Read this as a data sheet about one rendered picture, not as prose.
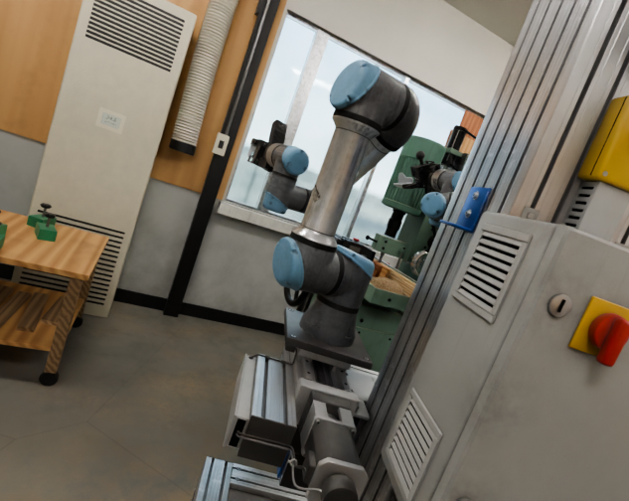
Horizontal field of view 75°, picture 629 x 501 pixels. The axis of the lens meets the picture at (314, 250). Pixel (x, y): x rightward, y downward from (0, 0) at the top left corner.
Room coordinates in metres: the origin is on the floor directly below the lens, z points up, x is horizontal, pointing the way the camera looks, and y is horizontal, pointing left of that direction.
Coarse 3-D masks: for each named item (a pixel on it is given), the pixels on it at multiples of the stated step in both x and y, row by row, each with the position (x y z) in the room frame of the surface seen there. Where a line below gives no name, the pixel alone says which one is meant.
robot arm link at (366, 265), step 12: (336, 252) 1.00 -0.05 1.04; (348, 252) 1.00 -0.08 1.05; (348, 264) 1.00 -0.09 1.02; (360, 264) 1.00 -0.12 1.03; (372, 264) 1.02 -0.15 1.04; (348, 276) 0.99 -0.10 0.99; (360, 276) 1.00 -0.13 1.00; (336, 288) 0.98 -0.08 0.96; (348, 288) 0.99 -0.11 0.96; (360, 288) 1.01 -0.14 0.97; (336, 300) 1.00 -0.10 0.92; (348, 300) 1.00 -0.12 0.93; (360, 300) 1.03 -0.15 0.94
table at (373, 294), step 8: (368, 288) 1.52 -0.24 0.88; (376, 288) 1.48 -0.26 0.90; (368, 296) 1.51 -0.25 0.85; (376, 296) 1.49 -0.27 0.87; (384, 296) 1.50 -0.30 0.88; (392, 296) 1.51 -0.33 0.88; (400, 296) 1.53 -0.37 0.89; (384, 304) 1.51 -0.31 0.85; (392, 304) 1.52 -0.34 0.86; (400, 304) 1.53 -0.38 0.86
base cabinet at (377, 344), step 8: (312, 296) 1.93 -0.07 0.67; (360, 328) 1.58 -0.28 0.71; (360, 336) 1.59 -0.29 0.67; (368, 336) 1.60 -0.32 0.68; (376, 336) 1.62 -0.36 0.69; (384, 336) 1.63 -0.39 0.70; (392, 336) 1.65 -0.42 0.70; (368, 344) 1.61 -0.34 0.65; (376, 344) 1.62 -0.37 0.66; (384, 344) 1.64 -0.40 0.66; (368, 352) 1.61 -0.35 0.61; (376, 352) 1.63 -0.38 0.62; (384, 352) 1.64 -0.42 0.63; (376, 360) 1.63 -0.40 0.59; (384, 360) 1.65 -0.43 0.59; (376, 368) 1.64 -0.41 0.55
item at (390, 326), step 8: (360, 312) 1.57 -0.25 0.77; (368, 312) 1.59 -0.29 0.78; (376, 312) 1.60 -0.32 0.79; (384, 312) 1.61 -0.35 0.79; (392, 312) 1.63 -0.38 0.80; (360, 320) 1.58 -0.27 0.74; (368, 320) 1.59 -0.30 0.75; (376, 320) 1.61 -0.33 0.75; (384, 320) 1.62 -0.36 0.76; (392, 320) 1.63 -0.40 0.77; (368, 328) 1.60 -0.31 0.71; (376, 328) 1.61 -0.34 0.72; (384, 328) 1.63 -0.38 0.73; (392, 328) 1.64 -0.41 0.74
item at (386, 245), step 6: (378, 234) 1.82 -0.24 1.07; (378, 240) 1.80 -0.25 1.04; (384, 240) 1.78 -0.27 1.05; (390, 240) 1.79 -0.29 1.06; (396, 240) 1.85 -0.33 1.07; (372, 246) 1.83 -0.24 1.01; (378, 246) 1.79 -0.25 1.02; (384, 246) 1.78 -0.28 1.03; (390, 246) 1.80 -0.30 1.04; (396, 246) 1.81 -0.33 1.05; (402, 246) 1.82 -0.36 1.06; (384, 252) 1.79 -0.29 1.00; (390, 252) 1.80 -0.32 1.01; (396, 252) 1.81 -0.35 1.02
